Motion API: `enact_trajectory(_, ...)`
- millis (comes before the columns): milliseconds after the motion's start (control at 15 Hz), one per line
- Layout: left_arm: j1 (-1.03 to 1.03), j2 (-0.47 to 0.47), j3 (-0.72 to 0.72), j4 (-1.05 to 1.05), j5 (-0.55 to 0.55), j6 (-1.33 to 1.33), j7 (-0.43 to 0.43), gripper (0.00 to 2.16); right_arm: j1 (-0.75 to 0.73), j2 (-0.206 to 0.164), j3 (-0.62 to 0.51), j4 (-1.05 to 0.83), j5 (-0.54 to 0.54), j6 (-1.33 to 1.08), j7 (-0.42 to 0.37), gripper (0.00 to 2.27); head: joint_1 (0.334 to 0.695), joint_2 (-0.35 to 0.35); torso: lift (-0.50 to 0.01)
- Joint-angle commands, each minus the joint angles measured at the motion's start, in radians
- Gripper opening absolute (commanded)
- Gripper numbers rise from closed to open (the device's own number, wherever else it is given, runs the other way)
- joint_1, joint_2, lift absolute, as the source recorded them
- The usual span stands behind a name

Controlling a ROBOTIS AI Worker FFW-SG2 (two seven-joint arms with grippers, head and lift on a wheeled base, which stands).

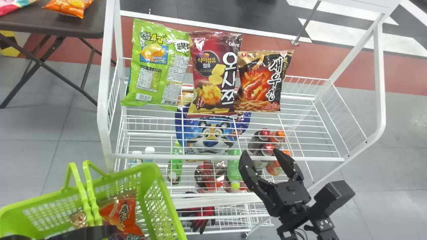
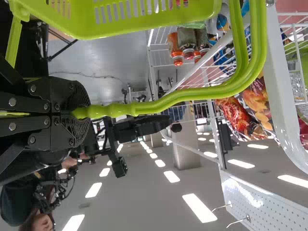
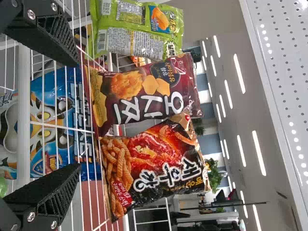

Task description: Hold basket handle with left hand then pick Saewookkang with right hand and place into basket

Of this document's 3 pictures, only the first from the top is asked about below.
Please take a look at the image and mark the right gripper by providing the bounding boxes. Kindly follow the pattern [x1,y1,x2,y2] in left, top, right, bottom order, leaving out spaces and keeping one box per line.
[238,148,312,218]

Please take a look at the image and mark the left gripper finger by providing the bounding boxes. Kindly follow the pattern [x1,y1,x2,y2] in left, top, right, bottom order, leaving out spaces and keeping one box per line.
[45,225,118,240]

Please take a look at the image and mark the green basket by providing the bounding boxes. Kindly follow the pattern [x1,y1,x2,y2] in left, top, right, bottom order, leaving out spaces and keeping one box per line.
[0,160,187,240]

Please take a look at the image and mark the green bottle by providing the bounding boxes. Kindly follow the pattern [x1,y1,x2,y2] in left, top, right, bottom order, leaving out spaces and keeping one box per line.
[168,143,184,185]
[227,149,243,193]

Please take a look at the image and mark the red snack packet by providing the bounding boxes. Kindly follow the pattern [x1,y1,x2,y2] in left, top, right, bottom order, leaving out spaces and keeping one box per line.
[194,161,228,194]

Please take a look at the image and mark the blue cereal bag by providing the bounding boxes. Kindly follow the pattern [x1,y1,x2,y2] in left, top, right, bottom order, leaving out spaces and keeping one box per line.
[174,105,252,158]

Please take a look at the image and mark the red gloves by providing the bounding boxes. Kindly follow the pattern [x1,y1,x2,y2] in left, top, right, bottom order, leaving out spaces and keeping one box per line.
[178,206,216,234]

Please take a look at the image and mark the black orange snack packet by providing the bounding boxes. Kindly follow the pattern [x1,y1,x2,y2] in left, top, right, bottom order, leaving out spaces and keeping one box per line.
[234,50,294,113]

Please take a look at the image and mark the maroon snack packet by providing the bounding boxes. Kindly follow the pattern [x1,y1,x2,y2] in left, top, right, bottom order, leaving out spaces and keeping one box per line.
[187,31,243,116]

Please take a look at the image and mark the green snack packet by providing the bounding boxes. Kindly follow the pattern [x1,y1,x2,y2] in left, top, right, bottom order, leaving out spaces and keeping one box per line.
[121,18,191,111]

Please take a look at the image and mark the dark side table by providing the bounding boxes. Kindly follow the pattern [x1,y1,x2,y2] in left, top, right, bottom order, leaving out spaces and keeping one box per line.
[0,0,117,109]

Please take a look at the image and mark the pink snack packet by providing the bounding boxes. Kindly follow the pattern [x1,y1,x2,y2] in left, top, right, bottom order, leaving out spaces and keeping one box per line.
[0,0,38,17]

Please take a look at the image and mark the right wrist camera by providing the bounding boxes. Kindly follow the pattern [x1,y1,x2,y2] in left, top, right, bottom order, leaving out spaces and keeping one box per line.
[307,180,356,219]

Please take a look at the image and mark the white wire rack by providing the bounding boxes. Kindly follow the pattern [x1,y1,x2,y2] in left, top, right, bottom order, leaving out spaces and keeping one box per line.
[97,0,402,238]

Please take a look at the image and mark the yellow black striped post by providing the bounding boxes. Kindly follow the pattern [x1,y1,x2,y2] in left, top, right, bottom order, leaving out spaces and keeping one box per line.
[0,30,21,57]

